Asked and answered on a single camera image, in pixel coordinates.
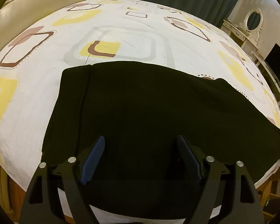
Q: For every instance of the white printed bedsheet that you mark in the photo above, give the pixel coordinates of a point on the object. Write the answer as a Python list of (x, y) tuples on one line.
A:
[(130, 39)]

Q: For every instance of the white bed footboard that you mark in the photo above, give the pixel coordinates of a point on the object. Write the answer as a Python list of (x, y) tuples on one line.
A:
[(259, 59)]

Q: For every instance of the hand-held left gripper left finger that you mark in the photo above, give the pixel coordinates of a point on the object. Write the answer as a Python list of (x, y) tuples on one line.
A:
[(93, 158)]

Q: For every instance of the cream tufted leather headboard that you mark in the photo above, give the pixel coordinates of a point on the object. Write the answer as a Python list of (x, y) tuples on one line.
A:
[(25, 2)]

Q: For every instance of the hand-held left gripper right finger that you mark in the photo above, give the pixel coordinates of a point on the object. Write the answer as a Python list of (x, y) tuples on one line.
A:
[(189, 158)]

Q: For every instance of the wooden bed frame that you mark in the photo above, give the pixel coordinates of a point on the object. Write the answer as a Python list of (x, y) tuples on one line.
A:
[(277, 184)]

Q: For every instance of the black pants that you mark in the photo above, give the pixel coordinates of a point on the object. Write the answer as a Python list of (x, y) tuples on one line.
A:
[(142, 109)]

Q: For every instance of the white vanity dresser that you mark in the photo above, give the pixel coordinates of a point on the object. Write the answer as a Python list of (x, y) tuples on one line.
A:
[(238, 31)]

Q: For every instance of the black flat screen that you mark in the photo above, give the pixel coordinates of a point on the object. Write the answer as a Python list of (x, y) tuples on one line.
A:
[(278, 58)]

